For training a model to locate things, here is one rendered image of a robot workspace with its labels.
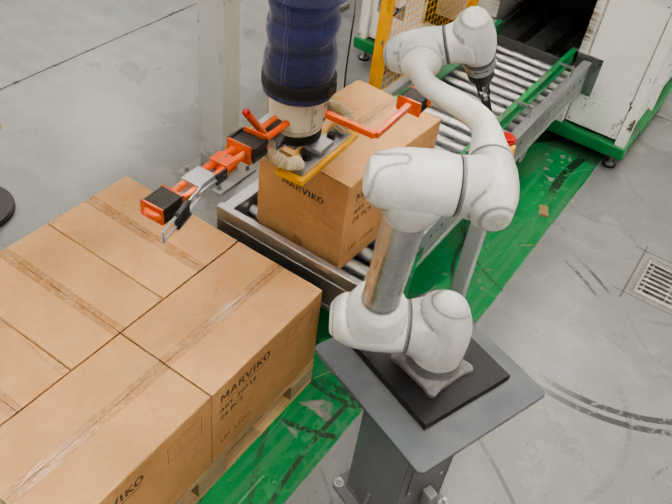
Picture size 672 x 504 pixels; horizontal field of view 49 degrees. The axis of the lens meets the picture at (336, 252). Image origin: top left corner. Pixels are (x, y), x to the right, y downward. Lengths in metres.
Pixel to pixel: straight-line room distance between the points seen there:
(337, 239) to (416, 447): 0.89
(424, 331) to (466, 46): 0.75
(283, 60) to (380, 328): 0.80
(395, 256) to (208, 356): 0.95
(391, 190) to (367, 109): 1.41
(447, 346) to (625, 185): 2.79
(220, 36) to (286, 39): 1.46
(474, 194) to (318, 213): 1.19
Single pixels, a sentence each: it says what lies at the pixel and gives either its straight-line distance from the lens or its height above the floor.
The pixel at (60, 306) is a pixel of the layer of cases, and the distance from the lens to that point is 2.63.
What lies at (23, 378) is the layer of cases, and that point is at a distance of 2.46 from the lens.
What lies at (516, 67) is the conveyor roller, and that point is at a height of 0.55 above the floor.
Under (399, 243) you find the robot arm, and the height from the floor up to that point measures 1.37.
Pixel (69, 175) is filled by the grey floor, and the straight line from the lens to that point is 4.07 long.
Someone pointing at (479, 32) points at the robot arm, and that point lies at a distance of 1.93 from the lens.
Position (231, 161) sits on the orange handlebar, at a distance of 2.05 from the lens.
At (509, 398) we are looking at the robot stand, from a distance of 2.22.
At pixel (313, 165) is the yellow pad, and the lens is 2.26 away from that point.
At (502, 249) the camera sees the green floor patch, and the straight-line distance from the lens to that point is 3.85.
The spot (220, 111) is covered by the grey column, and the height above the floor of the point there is 0.44.
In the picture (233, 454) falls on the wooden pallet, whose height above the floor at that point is 0.02.
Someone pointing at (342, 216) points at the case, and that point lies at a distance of 2.54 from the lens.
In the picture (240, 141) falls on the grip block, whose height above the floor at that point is 1.23.
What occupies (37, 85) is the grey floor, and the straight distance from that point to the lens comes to 4.84.
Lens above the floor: 2.45
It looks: 43 degrees down
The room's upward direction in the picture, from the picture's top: 8 degrees clockwise
